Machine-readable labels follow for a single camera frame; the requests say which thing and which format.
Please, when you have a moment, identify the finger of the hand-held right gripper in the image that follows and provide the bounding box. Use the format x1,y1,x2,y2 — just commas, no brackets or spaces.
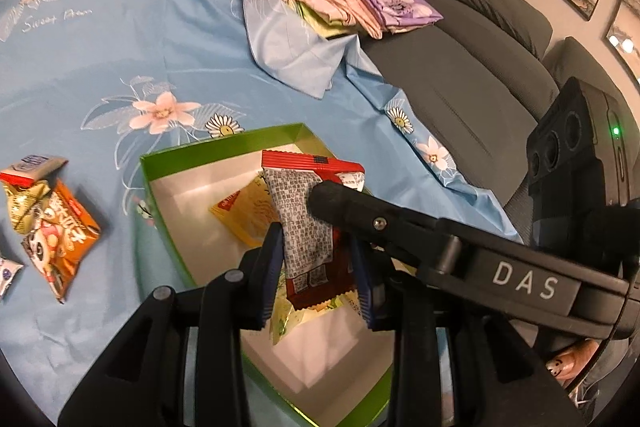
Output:
305,180,462,274

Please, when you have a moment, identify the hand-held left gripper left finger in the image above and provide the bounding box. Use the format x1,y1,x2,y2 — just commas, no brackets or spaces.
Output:
57,222,287,427

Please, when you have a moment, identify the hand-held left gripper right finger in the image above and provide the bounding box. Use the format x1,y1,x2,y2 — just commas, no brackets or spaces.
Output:
349,237,587,427

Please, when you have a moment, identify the yellow corn snack packet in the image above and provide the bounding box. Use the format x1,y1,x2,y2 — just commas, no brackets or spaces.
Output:
269,291,362,348

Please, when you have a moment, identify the red cartoon snack packet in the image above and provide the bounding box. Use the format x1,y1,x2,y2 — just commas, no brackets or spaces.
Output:
260,149,367,313

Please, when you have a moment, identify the yellow orange snack packet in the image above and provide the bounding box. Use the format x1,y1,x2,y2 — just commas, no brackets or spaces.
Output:
208,173,282,250

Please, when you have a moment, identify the green cardboard box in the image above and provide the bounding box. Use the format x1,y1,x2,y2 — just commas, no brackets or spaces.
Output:
138,122,394,427

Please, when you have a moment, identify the orange panda snack packet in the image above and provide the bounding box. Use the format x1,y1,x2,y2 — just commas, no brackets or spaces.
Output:
21,178,103,306

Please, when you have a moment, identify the olive green snack packet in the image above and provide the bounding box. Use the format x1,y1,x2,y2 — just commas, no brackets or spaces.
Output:
3,178,54,236

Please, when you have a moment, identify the white peanut snack packet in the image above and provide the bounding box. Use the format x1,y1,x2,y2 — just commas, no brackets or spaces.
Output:
0,256,25,301

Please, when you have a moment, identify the red white snack packet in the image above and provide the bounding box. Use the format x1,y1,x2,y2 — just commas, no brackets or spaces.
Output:
0,153,69,188

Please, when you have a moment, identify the person's right hand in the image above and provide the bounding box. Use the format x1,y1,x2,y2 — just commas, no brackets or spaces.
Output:
542,338,616,387

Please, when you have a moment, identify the grey sofa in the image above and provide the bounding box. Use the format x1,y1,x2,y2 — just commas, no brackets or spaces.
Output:
349,0,640,259

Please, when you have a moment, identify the folded blue cloth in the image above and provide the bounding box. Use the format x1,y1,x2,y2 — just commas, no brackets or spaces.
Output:
236,0,362,101

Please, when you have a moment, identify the folded green cloth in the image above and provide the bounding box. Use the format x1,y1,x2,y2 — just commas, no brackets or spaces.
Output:
299,1,347,41

